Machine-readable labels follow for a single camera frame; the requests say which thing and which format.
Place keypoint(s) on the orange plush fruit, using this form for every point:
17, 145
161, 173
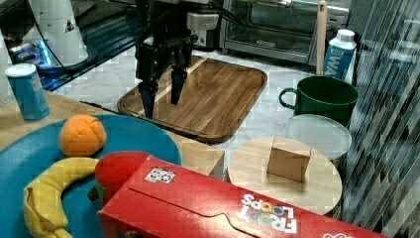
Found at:
82, 136

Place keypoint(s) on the red plush apple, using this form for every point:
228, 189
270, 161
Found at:
112, 171

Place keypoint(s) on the round wooden lid with knob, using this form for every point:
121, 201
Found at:
288, 171

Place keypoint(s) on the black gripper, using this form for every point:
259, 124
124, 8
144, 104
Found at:
163, 43

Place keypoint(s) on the blue cylindrical can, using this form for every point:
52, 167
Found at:
28, 91

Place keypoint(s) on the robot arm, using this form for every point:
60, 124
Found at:
157, 10

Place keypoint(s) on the blue white water carton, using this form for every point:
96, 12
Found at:
339, 54

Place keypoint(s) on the red Froot Loops box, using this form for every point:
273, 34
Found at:
162, 200

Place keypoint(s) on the green mug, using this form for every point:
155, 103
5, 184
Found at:
321, 95

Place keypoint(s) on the stainless toaster oven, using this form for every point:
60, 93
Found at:
279, 29

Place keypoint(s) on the teal round plate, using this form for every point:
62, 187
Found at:
27, 158

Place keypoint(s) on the clear plastic container lid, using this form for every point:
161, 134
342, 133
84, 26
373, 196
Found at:
327, 136

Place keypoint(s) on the wooden cutting board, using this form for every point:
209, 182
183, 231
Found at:
215, 99

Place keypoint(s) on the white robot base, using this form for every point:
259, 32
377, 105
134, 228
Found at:
57, 33

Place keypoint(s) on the yellow plush banana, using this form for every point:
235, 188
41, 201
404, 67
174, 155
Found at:
42, 204

